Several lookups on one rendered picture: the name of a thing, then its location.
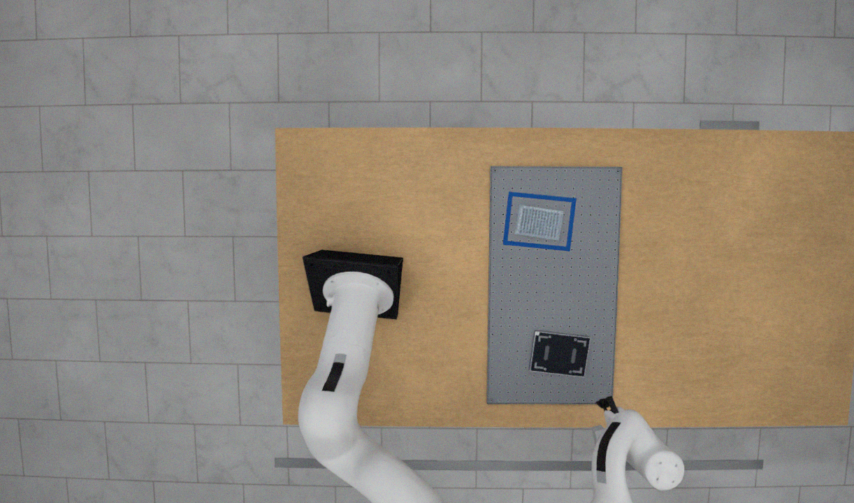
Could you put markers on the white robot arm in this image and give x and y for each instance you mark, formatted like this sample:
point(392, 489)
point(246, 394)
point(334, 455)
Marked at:
point(327, 414)

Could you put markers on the blue rectangular tape outline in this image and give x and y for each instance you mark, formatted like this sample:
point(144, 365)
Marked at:
point(544, 197)

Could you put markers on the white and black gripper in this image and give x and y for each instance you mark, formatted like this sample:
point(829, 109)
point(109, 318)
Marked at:
point(609, 402)

